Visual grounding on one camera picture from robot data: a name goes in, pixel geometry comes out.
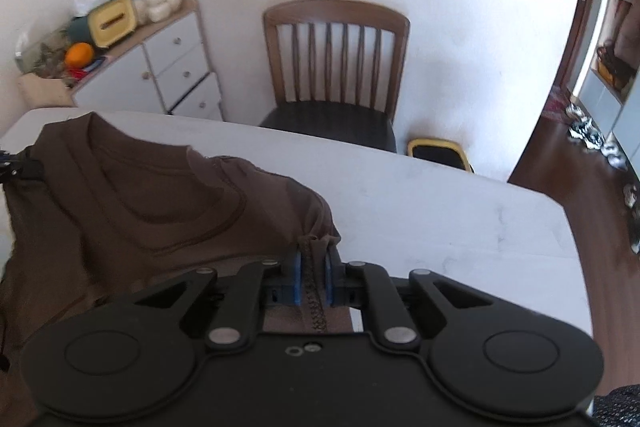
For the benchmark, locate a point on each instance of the dark green container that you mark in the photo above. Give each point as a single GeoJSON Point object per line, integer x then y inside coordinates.
{"type": "Point", "coordinates": [79, 32]}

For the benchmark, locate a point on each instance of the glass jars with plants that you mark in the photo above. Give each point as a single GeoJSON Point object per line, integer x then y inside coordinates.
{"type": "Point", "coordinates": [42, 54]}

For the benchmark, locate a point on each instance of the orange fruit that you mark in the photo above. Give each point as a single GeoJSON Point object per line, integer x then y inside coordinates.
{"type": "Point", "coordinates": [80, 54]}

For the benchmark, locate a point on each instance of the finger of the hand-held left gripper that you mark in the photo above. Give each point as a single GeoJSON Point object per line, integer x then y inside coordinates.
{"type": "Point", "coordinates": [22, 168]}

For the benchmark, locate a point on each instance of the red patterned door mat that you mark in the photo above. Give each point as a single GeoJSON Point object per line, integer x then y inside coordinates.
{"type": "Point", "coordinates": [557, 107]}

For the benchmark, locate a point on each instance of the white shelf unit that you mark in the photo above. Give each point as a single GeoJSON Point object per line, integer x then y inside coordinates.
{"type": "Point", "coordinates": [607, 82]}

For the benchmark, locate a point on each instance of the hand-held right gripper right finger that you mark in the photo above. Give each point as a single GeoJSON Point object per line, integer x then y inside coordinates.
{"type": "Point", "coordinates": [327, 279]}

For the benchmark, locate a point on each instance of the printed tablecloth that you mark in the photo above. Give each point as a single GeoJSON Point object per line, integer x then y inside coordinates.
{"type": "Point", "coordinates": [425, 217]}

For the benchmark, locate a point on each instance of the brown t-shirt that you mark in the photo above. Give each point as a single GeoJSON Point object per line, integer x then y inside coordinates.
{"type": "Point", "coordinates": [125, 217]}

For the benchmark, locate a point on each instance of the white stuffed plastic bag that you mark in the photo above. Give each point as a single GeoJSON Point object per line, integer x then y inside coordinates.
{"type": "Point", "coordinates": [160, 4]}

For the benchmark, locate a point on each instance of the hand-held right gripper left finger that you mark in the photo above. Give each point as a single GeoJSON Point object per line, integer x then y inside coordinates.
{"type": "Point", "coordinates": [297, 277]}

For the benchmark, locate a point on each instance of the red packet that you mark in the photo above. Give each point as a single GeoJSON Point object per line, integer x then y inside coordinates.
{"type": "Point", "coordinates": [75, 73]}

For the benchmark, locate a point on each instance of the person's dark clothing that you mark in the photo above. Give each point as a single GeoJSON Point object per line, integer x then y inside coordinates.
{"type": "Point", "coordinates": [620, 409]}

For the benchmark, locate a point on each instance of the row of shoes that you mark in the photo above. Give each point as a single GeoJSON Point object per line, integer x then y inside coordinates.
{"type": "Point", "coordinates": [587, 134]}

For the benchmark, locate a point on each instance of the yellow tissue box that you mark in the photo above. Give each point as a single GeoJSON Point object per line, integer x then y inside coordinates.
{"type": "Point", "coordinates": [112, 22]}

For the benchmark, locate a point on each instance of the wooden chair with black seat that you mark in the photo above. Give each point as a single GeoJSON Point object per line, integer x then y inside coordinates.
{"type": "Point", "coordinates": [345, 127]}

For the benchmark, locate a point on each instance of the yellow rimmed waste bin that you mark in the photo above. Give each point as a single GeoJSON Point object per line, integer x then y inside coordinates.
{"type": "Point", "coordinates": [437, 155]}

